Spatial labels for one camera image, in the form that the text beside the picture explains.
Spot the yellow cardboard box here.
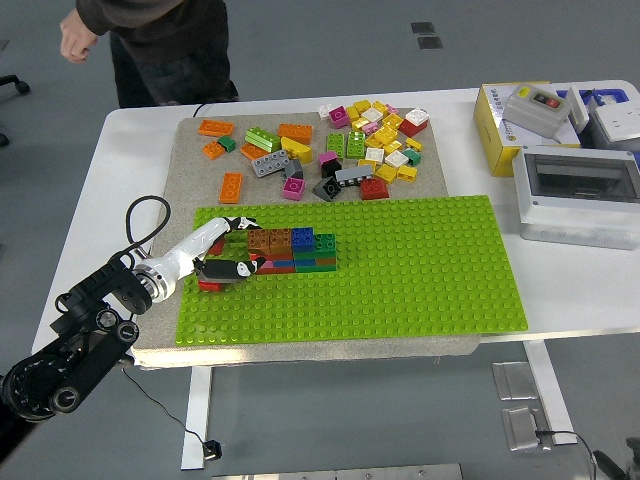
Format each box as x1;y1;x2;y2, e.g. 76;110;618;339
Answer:
473;82;584;179

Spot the person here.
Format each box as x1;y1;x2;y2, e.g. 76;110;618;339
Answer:
74;0;241;109

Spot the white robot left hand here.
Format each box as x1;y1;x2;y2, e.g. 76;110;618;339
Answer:
147;215;269;301

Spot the grey long toy brick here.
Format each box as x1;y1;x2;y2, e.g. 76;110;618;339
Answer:
251;149;292;179

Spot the blue square toy brick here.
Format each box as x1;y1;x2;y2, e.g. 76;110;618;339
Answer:
291;227;316;254

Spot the lime green long toy brick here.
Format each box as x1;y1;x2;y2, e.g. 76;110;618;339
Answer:
244;127;284;154

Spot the grey narrow toy brick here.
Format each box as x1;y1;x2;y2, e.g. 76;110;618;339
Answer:
334;163;375;189

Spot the metal floor block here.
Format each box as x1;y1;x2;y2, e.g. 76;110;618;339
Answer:
501;405;555;454

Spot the white plastic cover plate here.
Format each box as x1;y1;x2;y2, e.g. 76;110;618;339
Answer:
567;85;593;134

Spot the black floor cable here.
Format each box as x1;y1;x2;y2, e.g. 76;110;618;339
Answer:
534;428;597;456

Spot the person's right hand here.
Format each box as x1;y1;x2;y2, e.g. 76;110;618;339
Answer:
59;7;99;64

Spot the long metal floor plate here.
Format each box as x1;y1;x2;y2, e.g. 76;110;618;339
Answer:
212;463;464;480

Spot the grey push-button switch box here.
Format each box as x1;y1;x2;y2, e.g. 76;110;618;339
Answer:
501;83;573;143

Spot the orange long toy brick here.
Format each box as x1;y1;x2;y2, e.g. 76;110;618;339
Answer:
240;142;271;162
218;172;245;205
197;119;235;139
277;123;314;144

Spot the grey-brown mat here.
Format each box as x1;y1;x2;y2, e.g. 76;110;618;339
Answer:
130;107;484;370

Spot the red sloped toy brick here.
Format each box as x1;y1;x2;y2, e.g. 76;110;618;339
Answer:
359;177;390;201

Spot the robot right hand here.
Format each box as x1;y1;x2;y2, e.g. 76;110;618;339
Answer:
592;437;640;480

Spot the brown square toy brick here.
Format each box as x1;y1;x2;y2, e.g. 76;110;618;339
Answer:
268;227;294;255
247;228;272;254

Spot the lime green studded baseplate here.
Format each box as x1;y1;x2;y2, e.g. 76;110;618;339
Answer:
174;194;530;346

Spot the blue plastic bin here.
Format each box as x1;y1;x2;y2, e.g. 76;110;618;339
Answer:
554;87;630;109

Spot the white distribution box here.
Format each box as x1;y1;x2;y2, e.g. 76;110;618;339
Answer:
510;144;640;251

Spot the yellow curved toy brick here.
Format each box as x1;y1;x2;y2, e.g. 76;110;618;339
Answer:
280;135;314;164

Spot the white table leg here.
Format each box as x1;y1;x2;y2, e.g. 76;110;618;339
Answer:
522;339;579;446
180;366;245;471

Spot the white wall socket panel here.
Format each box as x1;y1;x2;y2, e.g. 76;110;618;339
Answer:
591;102;640;145

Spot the black office chair base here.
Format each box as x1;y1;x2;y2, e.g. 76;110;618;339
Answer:
0;74;32;148

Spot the thin black cord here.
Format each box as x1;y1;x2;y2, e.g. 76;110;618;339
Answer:
122;369;209;446

